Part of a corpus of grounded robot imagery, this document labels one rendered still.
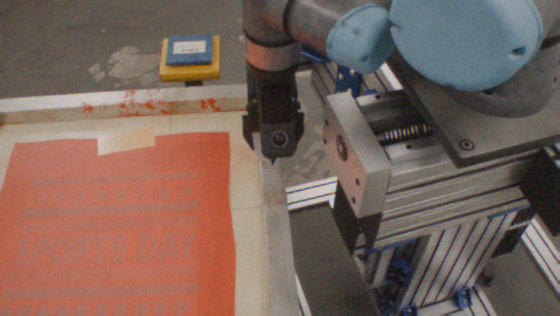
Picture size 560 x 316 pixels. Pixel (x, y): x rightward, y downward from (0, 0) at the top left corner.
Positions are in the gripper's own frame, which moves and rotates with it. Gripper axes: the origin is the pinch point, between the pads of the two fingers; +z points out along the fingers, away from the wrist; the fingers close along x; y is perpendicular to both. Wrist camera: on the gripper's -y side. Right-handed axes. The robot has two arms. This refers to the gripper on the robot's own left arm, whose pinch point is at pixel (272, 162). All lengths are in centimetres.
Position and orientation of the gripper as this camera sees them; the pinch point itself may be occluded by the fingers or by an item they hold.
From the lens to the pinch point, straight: 83.9
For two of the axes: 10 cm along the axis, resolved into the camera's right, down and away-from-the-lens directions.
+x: -10.0, 0.5, -0.5
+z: 0.0, 6.4, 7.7
